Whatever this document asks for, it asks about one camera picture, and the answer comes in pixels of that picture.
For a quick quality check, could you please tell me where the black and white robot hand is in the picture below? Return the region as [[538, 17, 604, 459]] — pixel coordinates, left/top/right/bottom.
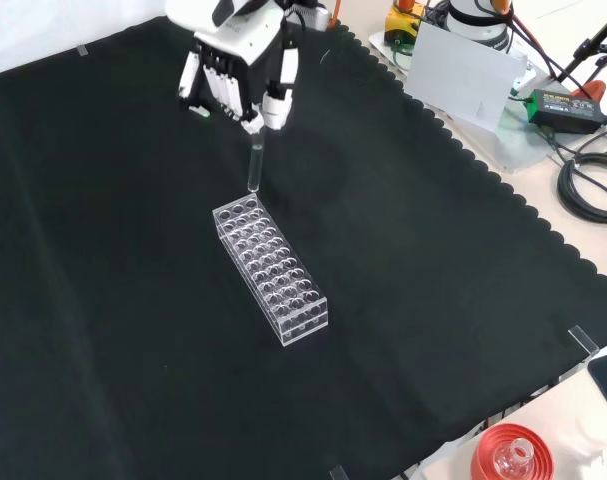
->
[[176, 13, 300, 135]]

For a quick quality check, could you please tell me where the clear glass test tube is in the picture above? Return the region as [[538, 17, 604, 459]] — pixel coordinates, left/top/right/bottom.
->
[[247, 125, 267, 194]]

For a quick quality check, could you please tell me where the clear acrylic test tube rack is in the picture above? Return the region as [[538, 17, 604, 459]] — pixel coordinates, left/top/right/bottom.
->
[[212, 195, 330, 348]]

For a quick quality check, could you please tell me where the yellow stop button box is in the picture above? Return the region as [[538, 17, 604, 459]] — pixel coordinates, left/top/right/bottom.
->
[[385, 0, 427, 43]]

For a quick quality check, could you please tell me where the pale grey board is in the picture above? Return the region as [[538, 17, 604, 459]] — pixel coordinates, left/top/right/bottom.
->
[[405, 21, 528, 134]]

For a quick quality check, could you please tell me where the black scalloped cloth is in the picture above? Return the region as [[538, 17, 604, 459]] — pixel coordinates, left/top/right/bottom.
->
[[0, 14, 607, 480]]

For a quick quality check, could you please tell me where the clear plastic sheet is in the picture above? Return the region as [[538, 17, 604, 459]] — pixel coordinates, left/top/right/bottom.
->
[[482, 99, 559, 174]]

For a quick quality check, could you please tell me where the black power adapter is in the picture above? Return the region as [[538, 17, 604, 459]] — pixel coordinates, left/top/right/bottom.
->
[[526, 88, 607, 135]]

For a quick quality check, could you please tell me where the black tripod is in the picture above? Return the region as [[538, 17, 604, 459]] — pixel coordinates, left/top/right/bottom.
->
[[552, 4, 607, 86]]

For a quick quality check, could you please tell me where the red ribbed funnel stand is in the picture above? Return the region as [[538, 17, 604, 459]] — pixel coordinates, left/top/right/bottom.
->
[[471, 422, 556, 480]]

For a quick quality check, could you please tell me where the clear glass flask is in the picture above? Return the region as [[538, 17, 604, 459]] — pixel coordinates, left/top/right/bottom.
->
[[492, 437, 536, 479]]

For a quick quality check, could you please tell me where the coiled black cable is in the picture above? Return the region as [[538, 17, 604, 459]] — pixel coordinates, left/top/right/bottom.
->
[[556, 153, 607, 224]]

